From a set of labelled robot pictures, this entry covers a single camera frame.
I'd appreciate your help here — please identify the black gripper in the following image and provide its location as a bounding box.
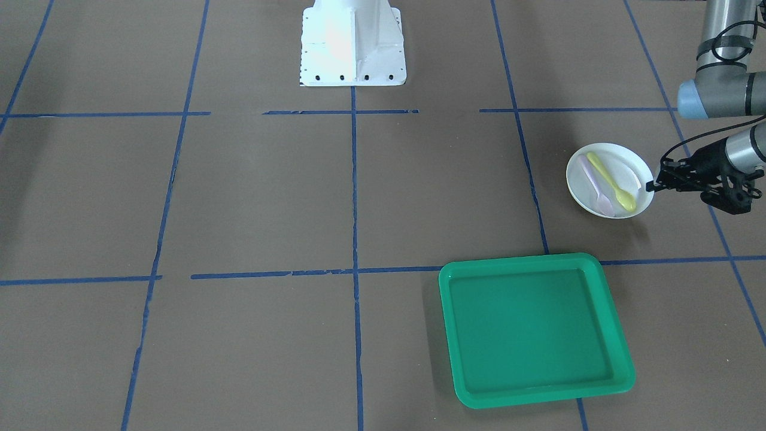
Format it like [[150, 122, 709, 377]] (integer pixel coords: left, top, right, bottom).
[[645, 140, 764, 215]]

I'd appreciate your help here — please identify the white round plate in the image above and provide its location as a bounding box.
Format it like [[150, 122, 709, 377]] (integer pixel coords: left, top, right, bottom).
[[566, 142, 653, 219]]

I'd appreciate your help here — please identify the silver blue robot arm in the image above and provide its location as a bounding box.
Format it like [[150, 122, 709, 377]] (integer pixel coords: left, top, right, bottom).
[[645, 1, 765, 215]]

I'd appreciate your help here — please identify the yellow plastic spoon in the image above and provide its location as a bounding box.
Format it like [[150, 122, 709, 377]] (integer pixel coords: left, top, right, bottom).
[[586, 152, 637, 212]]

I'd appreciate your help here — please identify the pink plastic spoon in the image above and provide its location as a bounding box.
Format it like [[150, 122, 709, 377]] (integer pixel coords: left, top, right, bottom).
[[577, 154, 616, 218]]

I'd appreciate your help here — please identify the green plastic tray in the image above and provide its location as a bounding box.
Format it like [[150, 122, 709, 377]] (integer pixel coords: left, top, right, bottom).
[[438, 252, 636, 409]]

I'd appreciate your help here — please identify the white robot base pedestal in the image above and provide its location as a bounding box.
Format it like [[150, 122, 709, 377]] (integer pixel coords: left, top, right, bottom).
[[299, 1, 408, 87]]

